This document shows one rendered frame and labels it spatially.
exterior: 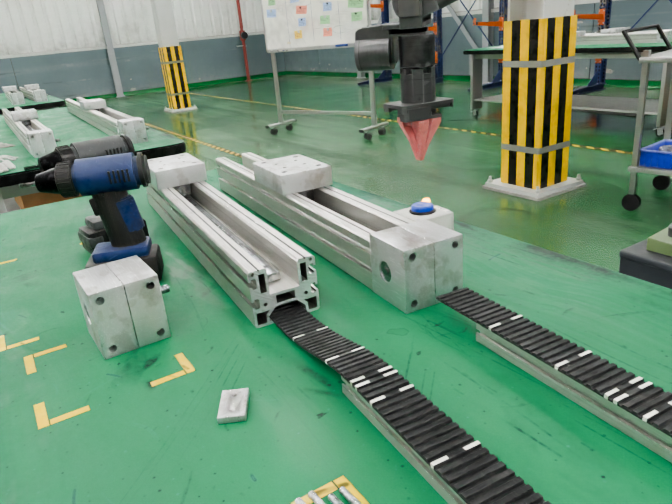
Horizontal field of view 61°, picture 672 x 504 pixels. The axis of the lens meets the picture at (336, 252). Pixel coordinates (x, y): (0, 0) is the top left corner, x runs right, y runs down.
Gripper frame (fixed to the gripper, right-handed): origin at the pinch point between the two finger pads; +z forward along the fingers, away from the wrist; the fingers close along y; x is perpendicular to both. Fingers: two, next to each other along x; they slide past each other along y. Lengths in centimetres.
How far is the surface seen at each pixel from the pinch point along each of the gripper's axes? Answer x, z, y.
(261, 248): -2.8, 10.8, 29.5
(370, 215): 0.2, 8.6, 10.6
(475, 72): -466, 42, -409
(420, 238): 18.7, 6.6, 13.3
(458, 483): 52, 13, 34
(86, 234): -36, 12, 54
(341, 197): -10.7, 7.8, 10.3
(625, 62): -484, 59, -696
